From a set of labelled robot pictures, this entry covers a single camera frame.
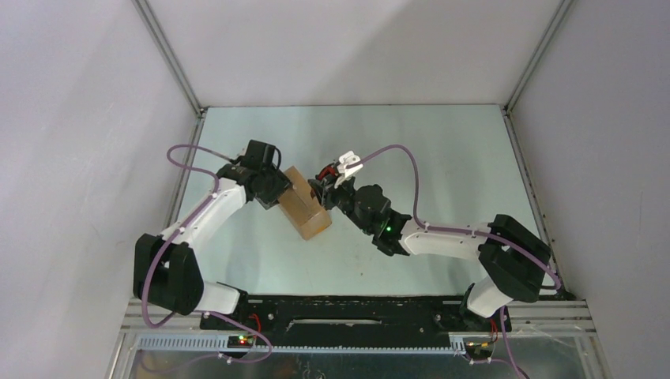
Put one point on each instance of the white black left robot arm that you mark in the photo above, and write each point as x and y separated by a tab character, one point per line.
166	269

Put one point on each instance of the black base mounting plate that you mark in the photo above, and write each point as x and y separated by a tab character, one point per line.
405	322

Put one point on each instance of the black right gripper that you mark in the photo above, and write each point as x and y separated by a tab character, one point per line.
325	192

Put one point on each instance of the aluminium frame post left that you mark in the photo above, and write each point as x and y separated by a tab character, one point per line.
174	66

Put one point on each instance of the brown cardboard express box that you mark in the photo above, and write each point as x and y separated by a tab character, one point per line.
300	205

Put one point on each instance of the red black utility knife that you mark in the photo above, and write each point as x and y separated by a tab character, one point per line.
327	172

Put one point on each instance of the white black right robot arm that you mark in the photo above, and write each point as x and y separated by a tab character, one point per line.
514	260

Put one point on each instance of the aluminium frame post right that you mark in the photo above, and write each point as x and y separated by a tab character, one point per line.
547	36

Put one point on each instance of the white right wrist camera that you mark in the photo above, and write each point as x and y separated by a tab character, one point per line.
347	166

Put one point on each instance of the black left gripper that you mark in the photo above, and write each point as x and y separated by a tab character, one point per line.
281	184

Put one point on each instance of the aluminium frame post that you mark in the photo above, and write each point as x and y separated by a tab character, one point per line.
547	36
174	66

